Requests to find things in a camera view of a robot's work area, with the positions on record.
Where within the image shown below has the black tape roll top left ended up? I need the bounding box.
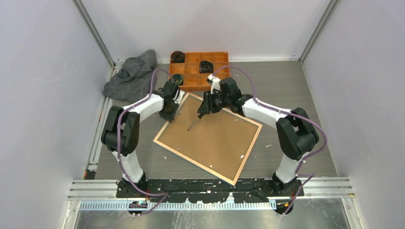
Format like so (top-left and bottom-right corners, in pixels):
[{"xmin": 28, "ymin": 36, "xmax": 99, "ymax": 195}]
[{"xmin": 171, "ymin": 51, "xmax": 186, "ymax": 63}]

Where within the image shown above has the green black tape roll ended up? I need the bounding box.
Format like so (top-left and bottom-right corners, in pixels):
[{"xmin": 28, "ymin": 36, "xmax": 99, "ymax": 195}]
[{"xmin": 169, "ymin": 73, "xmax": 184, "ymax": 86}]

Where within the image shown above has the aluminium left rail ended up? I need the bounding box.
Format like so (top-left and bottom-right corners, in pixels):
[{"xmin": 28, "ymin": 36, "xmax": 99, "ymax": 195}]
[{"xmin": 83, "ymin": 62, "xmax": 122, "ymax": 179}]

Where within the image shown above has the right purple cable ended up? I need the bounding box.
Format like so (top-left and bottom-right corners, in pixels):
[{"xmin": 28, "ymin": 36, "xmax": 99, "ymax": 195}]
[{"xmin": 210, "ymin": 65, "xmax": 329, "ymax": 217}]

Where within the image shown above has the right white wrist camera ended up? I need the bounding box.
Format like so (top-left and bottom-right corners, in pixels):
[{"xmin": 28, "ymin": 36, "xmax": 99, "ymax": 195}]
[{"xmin": 206, "ymin": 74, "xmax": 221, "ymax": 94}]

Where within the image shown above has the grey checked cloth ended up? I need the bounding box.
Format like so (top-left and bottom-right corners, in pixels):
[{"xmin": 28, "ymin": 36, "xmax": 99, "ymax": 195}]
[{"xmin": 102, "ymin": 50, "xmax": 157, "ymax": 104}]

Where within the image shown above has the blue picture frame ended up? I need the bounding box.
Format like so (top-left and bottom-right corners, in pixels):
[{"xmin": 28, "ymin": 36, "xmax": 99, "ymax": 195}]
[{"xmin": 153, "ymin": 93, "xmax": 262, "ymax": 185}]

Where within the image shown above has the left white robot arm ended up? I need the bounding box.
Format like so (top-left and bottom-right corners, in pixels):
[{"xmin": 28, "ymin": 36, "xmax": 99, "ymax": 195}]
[{"xmin": 101, "ymin": 81, "xmax": 184, "ymax": 198}]

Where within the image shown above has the orange compartment tray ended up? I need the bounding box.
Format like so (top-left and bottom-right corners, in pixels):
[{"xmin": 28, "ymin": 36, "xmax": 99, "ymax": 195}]
[{"xmin": 169, "ymin": 51, "xmax": 230, "ymax": 92}]

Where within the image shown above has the aluminium front rail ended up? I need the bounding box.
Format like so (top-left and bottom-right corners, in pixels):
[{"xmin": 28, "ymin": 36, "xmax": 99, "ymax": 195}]
[{"xmin": 68, "ymin": 177, "xmax": 355, "ymax": 211}]

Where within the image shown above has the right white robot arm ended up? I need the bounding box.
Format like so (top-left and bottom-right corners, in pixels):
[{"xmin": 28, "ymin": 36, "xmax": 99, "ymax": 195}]
[{"xmin": 197, "ymin": 74, "xmax": 319, "ymax": 196}]

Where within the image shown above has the aluminium rail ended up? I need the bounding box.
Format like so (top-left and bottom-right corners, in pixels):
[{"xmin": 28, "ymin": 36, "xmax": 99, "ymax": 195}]
[
  {"xmin": 68, "ymin": 177, "xmax": 355, "ymax": 211},
  {"xmin": 83, "ymin": 62, "xmax": 122, "ymax": 179}
]

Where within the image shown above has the black yellow screwdriver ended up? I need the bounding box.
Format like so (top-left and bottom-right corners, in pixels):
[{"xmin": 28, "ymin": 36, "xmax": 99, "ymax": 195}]
[{"xmin": 187, "ymin": 114, "xmax": 204, "ymax": 131}]

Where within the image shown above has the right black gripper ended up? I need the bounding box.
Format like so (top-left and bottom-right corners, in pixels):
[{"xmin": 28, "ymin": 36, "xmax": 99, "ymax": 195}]
[{"xmin": 199, "ymin": 89, "xmax": 232, "ymax": 115}]

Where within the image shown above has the black tape roll centre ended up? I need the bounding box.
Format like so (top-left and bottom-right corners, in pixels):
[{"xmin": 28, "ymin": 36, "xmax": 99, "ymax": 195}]
[{"xmin": 199, "ymin": 60, "xmax": 214, "ymax": 73}]

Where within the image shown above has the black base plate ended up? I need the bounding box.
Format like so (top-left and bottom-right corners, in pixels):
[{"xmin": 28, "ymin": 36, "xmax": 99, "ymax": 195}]
[{"xmin": 115, "ymin": 178, "xmax": 304, "ymax": 204}]

